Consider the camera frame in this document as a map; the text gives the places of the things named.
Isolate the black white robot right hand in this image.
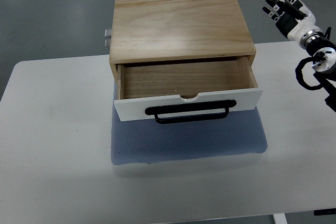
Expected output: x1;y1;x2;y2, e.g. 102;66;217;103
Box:
262;0;323;48

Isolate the white top drawer black handle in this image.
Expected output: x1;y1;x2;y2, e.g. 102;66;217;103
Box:
114;56;263;121

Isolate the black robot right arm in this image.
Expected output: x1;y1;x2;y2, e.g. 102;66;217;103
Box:
295;27;335;111

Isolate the wooden drawer cabinet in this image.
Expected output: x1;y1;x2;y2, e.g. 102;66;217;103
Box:
109;0;256;78

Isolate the blue grey cushion mat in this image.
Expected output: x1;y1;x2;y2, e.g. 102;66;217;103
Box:
111;88;267;165

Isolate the black table control panel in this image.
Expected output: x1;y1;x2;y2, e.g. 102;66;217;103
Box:
313;208;336;216

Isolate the white table leg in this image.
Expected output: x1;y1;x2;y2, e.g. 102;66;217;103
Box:
272;213;288;224

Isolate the grey metal clamp bracket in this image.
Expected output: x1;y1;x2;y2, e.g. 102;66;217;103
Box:
104;28;112;49

